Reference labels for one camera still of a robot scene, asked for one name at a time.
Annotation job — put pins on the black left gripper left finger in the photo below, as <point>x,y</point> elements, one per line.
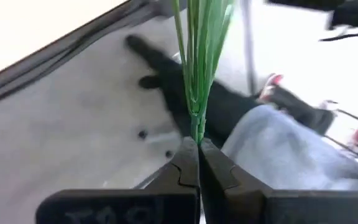
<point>135,205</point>

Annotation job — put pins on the small red flower bunch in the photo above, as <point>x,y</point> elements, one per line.
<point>200,62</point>

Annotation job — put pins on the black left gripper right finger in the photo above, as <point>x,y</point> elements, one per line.
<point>259,208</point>

